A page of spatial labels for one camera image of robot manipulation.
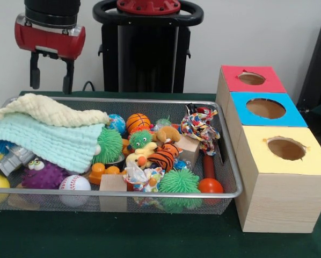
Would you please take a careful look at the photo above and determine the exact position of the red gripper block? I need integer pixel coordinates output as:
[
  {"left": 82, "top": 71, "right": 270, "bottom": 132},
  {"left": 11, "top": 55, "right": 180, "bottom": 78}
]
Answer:
[{"left": 14, "top": 15, "right": 86, "bottom": 95}]

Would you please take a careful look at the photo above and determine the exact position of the cream knitted cloth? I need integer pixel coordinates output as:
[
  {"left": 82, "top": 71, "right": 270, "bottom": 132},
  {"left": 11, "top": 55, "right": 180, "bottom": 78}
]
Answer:
[{"left": 0, "top": 94, "right": 111, "bottom": 128}]

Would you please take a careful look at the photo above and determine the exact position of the mint knitted cloth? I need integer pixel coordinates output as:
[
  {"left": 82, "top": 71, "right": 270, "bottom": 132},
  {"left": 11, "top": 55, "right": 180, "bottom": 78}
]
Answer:
[{"left": 0, "top": 111, "right": 105, "bottom": 174}]

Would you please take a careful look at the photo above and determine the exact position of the brown plush toy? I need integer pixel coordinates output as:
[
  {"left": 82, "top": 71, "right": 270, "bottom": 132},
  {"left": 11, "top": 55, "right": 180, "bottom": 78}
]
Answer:
[{"left": 153, "top": 126, "right": 181, "bottom": 146}]

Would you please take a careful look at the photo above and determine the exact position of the clear shallow mesh bin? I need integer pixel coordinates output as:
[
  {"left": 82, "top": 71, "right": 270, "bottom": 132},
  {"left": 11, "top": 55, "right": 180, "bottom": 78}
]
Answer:
[{"left": 0, "top": 96, "right": 244, "bottom": 216}]

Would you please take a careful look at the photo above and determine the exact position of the wooden box with three holes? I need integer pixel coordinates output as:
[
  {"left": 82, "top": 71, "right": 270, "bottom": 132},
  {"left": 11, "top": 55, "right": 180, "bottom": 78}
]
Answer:
[{"left": 216, "top": 65, "right": 321, "bottom": 234}]

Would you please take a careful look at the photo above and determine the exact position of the small orange basketball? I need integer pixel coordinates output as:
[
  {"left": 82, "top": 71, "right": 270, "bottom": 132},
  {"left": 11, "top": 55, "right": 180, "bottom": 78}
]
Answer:
[{"left": 126, "top": 113, "right": 151, "bottom": 135}]

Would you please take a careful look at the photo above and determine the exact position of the purple monster toy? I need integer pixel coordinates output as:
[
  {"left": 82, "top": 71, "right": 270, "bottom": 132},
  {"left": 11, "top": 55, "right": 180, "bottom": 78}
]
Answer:
[{"left": 21, "top": 157, "right": 70, "bottom": 190}]

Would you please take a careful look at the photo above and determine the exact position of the white baseball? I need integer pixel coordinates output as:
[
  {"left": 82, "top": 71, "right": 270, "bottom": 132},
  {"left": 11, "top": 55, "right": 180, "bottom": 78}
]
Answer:
[{"left": 59, "top": 175, "right": 91, "bottom": 207}]

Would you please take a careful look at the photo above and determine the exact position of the tiger striped toy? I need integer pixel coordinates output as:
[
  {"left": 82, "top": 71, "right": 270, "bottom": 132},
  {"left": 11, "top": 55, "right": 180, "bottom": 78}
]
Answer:
[{"left": 148, "top": 142, "right": 181, "bottom": 172}]

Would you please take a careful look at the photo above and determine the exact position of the green spiky ball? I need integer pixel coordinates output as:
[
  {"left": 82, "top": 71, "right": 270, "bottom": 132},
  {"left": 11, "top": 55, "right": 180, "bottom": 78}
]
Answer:
[{"left": 159, "top": 168, "right": 201, "bottom": 211}]

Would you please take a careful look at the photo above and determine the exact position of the dark green tablecloth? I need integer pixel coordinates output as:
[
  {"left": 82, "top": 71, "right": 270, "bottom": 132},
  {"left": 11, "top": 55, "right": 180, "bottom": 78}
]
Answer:
[{"left": 0, "top": 90, "right": 321, "bottom": 258}]

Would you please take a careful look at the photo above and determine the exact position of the red maraca rattle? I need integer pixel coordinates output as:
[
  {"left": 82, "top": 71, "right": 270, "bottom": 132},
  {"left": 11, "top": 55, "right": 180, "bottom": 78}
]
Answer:
[{"left": 198, "top": 153, "right": 224, "bottom": 195}]

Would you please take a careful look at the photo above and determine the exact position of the black panel stand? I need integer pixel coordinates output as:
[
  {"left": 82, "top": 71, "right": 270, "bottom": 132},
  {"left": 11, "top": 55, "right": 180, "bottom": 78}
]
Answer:
[{"left": 296, "top": 18, "right": 321, "bottom": 127}]

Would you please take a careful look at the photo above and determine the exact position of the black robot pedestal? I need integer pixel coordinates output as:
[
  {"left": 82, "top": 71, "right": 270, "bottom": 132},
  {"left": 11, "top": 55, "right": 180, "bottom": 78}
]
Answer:
[{"left": 93, "top": 0, "right": 204, "bottom": 93}]

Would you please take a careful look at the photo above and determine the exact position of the multicoloured rope toy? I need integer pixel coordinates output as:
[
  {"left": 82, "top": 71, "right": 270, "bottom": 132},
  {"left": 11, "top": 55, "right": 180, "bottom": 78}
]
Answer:
[{"left": 180, "top": 106, "right": 221, "bottom": 156}]

